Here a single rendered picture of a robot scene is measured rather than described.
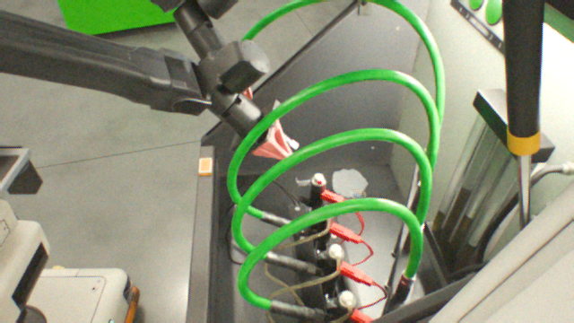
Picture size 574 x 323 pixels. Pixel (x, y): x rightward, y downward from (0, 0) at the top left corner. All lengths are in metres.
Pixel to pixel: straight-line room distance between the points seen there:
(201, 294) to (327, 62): 0.58
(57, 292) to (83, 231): 0.60
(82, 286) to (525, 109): 1.62
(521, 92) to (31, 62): 0.44
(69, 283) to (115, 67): 1.32
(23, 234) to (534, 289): 1.13
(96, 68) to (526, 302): 0.47
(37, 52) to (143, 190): 1.92
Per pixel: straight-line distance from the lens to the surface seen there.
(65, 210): 2.44
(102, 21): 4.00
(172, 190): 2.32
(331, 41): 0.93
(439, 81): 0.67
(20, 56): 0.49
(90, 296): 1.69
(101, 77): 0.53
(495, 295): 0.35
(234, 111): 0.63
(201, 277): 0.81
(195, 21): 0.77
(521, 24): 0.24
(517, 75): 0.26
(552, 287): 0.31
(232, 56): 0.57
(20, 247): 1.21
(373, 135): 0.47
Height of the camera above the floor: 1.63
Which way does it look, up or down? 43 degrees down
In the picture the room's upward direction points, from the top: straight up
